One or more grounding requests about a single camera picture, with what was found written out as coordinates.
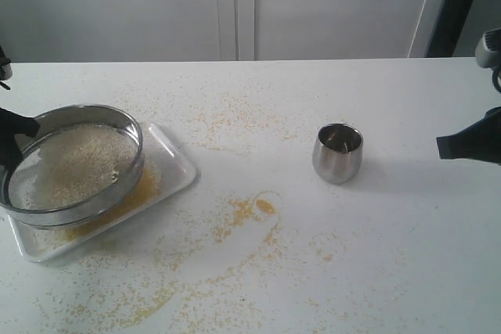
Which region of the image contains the stainless steel cup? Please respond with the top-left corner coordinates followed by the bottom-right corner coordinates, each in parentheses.
top-left (312, 123), bottom-right (364, 185)

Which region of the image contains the black vertical post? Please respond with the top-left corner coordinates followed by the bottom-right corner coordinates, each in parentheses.
top-left (425, 0), bottom-right (473, 58)

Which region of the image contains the pale yellow grain pile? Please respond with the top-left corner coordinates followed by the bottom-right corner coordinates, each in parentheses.
top-left (9, 124), bottom-right (161, 243)

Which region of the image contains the round stainless steel sieve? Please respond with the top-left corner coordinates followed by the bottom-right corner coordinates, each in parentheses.
top-left (1, 105), bottom-right (145, 228)

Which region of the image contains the white rectangular plastic tray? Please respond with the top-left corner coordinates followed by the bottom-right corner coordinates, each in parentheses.
top-left (9, 122), bottom-right (197, 263)

